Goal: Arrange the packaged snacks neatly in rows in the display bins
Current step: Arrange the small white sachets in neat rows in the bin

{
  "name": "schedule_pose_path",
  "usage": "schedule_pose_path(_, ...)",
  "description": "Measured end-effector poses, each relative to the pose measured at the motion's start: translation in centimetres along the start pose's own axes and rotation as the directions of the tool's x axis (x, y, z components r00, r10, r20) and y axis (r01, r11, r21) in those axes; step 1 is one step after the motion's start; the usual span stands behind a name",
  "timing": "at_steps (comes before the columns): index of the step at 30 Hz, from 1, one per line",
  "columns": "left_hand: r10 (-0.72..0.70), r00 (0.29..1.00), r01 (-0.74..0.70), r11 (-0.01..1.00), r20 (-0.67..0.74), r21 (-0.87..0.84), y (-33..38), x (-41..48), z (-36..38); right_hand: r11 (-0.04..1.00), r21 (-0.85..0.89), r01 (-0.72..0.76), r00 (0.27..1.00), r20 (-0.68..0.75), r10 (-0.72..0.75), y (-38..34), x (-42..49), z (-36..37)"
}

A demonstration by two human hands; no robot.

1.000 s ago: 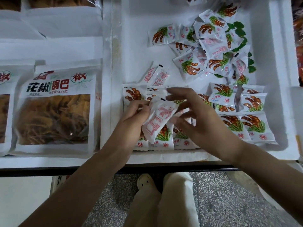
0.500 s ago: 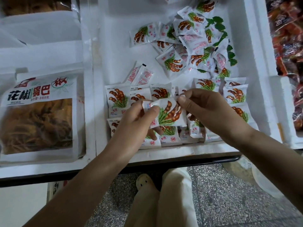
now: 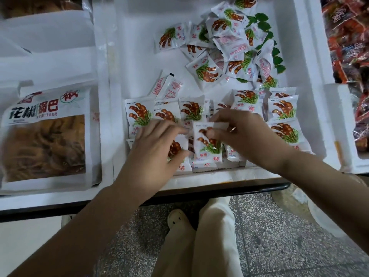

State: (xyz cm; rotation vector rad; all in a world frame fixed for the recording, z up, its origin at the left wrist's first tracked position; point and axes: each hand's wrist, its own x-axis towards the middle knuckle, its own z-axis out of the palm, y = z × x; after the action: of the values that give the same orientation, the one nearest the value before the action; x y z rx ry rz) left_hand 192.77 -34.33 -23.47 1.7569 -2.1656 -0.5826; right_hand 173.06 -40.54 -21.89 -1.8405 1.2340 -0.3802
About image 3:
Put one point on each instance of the person's left hand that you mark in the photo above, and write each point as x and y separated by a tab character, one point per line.
151	161

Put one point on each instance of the person's right hand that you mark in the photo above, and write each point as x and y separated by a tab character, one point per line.
253	138

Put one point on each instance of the white printed snack packet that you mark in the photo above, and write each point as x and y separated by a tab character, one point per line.
206	144

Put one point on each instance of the pile of white printed packets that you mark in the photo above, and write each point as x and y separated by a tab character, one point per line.
222	54

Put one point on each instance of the white bag of orange crisps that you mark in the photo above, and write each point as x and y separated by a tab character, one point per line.
46	147
40	5

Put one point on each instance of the pile of dark red packets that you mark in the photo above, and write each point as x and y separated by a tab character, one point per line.
351	49

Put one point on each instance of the person's left forearm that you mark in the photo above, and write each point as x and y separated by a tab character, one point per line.
75	239

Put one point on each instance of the person's right forearm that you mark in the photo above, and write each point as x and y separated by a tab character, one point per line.
328	196

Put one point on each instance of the person's left white shoe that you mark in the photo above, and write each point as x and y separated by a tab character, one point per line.
177	217

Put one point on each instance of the person's beige trousers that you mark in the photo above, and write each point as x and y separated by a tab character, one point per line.
213	245

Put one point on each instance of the clear round plastic tub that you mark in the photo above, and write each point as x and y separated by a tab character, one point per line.
323	219

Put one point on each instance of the green leaf-pattern sheet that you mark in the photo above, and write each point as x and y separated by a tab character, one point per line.
270	31

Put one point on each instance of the white foam slab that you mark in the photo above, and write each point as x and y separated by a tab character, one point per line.
29	245

